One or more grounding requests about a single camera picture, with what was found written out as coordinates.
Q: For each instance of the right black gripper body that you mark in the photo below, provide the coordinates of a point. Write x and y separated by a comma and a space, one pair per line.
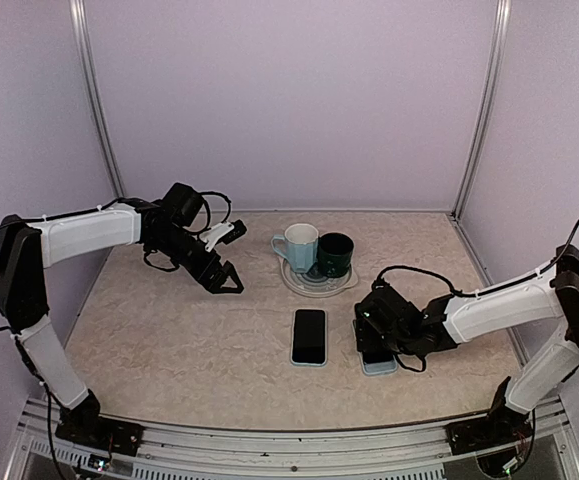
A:
373, 342

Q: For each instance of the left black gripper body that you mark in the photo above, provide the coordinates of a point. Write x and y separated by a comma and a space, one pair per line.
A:
196, 267

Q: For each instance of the light blue phone case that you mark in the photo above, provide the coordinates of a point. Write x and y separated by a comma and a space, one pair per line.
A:
377, 370
310, 365

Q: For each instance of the purple edged black phone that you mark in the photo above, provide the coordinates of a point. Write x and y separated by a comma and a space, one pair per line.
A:
309, 336

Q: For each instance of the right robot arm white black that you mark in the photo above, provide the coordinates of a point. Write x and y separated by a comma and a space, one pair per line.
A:
385, 320

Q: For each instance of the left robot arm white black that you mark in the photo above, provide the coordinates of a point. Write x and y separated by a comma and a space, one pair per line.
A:
30, 246

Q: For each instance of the grey ceramic plate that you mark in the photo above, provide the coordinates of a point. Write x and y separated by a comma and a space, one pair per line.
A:
313, 284

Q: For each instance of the light blue ceramic mug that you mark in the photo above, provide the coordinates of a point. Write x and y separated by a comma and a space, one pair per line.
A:
298, 246

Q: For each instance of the dark green ceramic mug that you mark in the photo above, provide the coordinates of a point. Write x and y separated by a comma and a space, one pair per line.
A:
334, 254

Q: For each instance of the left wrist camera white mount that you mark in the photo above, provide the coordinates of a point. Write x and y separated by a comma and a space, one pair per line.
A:
222, 233

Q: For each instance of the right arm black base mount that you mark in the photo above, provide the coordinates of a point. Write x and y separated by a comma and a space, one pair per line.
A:
492, 430

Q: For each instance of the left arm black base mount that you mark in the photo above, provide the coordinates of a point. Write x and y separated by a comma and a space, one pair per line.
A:
102, 433

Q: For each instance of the left aluminium frame post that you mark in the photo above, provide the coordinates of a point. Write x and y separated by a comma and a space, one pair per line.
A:
79, 22

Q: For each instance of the aluminium frame post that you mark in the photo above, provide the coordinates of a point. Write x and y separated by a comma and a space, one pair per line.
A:
494, 64
79, 22

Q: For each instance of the right aluminium frame post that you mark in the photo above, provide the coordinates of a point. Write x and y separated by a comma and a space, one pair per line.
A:
494, 64

